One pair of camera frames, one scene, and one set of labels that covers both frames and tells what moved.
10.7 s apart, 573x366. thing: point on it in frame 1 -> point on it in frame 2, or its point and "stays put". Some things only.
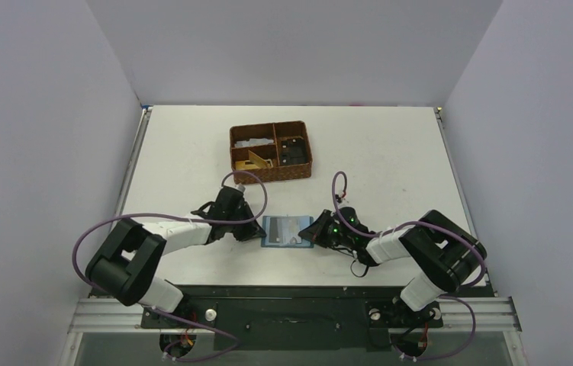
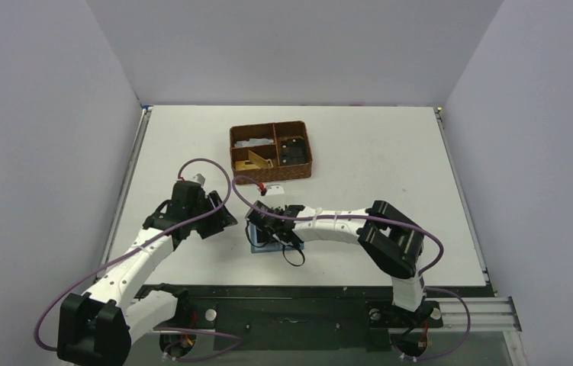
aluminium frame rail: [490, 315] stays put
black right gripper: [320, 229] -> [258, 222]
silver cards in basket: [254, 142] stays put
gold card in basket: [241, 165] stays put
